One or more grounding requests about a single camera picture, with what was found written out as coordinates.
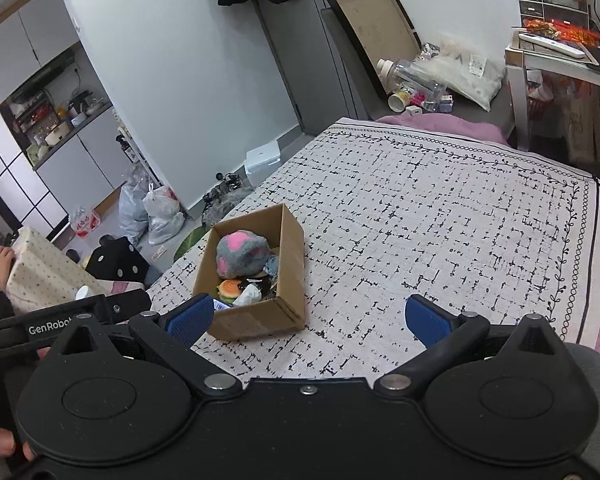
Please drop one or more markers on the cardboard box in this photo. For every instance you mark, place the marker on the cardboard box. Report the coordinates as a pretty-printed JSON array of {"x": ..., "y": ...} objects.
[{"x": 290, "y": 260}]

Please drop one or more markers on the black framed sliding door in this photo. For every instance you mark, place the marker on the black framed sliding door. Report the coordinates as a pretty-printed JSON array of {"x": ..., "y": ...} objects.
[{"x": 10, "y": 180}]

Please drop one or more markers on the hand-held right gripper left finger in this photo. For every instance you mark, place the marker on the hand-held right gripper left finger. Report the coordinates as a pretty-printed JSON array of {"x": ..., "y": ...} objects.
[{"x": 190, "y": 320}]

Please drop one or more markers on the bag of white fluff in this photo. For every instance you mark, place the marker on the bag of white fluff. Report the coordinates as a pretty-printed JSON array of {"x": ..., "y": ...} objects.
[{"x": 465, "y": 72}]

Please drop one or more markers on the cream dotted fabric box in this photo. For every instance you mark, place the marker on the cream dotted fabric box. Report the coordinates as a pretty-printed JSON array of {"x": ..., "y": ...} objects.
[{"x": 45, "y": 270}]

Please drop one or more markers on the red patterned packet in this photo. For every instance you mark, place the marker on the red patterned packet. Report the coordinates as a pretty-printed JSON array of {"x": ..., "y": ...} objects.
[{"x": 85, "y": 222}]

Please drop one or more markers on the grey pink plush toy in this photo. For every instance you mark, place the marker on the grey pink plush toy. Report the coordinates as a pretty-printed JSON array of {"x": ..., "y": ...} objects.
[{"x": 242, "y": 252}]

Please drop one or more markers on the white black printed blanket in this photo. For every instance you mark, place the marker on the white black printed blanket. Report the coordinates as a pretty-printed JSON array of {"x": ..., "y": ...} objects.
[{"x": 430, "y": 235}]

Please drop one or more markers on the red snack packet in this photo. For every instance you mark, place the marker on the red snack packet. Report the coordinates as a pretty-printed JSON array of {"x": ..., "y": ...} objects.
[{"x": 570, "y": 30}]

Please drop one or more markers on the white red plastic bag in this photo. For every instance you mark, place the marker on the white red plastic bag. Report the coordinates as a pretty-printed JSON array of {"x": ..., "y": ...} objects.
[{"x": 165, "y": 215}]

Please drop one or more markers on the black dotted cushion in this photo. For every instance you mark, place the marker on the black dotted cushion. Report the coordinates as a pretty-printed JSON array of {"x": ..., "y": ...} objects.
[{"x": 117, "y": 262}]

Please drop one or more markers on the white desk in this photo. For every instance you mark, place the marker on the white desk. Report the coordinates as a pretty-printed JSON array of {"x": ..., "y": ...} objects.
[{"x": 517, "y": 90}]

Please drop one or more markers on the grey furry rug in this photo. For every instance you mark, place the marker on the grey furry rug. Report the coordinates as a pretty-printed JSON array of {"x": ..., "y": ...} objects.
[{"x": 227, "y": 205}]

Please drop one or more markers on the white power strip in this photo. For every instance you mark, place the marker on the white power strip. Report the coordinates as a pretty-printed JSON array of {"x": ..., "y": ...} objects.
[{"x": 550, "y": 44}]

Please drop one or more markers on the blue denim fabric toy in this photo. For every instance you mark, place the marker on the blue denim fabric toy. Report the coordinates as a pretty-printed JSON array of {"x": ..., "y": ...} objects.
[{"x": 271, "y": 265}]

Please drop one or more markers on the paper cup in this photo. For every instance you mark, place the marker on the paper cup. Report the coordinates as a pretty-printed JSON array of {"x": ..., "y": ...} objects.
[{"x": 399, "y": 101}]

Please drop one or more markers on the person's left hand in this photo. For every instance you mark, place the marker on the person's left hand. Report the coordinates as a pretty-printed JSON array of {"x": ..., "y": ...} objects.
[{"x": 0, "y": 442}]

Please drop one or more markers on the kitchen cabinet with appliances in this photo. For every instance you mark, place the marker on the kitchen cabinet with appliances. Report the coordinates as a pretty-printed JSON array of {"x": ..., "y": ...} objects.
[{"x": 70, "y": 160}]

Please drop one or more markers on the clear plastic bottle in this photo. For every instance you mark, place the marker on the clear plastic bottle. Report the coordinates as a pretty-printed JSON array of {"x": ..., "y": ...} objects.
[{"x": 410, "y": 77}]

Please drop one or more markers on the white flat box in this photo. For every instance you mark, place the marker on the white flat box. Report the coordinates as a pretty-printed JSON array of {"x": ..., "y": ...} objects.
[{"x": 262, "y": 157}]

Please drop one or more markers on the grey plastic bag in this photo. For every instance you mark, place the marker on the grey plastic bag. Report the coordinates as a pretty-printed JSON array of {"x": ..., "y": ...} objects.
[{"x": 132, "y": 212}]

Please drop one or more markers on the black framed brown board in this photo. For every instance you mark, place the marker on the black framed brown board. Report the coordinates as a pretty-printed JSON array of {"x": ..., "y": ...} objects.
[{"x": 375, "y": 30}]

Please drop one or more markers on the dark grey door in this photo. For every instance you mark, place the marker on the dark grey door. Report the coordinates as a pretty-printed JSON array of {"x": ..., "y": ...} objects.
[{"x": 315, "y": 70}]

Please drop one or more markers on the green leaf cushion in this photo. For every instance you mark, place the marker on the green leaf cushion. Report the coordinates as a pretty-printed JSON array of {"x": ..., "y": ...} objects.
[{"x": 190, "y": 242}]

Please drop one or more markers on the burger squishy toy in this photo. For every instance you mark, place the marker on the burger squishy toy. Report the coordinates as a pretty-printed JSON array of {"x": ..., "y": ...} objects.
[{"x": 228, "y": 290}]

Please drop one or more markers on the white packet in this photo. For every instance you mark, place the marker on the white packet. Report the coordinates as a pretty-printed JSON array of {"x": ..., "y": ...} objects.
[{"x": 247, "y": 296}]

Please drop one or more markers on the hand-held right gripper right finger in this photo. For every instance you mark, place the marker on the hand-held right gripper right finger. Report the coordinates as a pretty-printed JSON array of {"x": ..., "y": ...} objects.
[{"x": 430, "y": 320}]

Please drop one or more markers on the black stitched fabric toy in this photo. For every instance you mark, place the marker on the black stitched fabric toy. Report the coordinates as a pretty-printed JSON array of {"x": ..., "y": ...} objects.
[{"x": 266, "y": 287}]

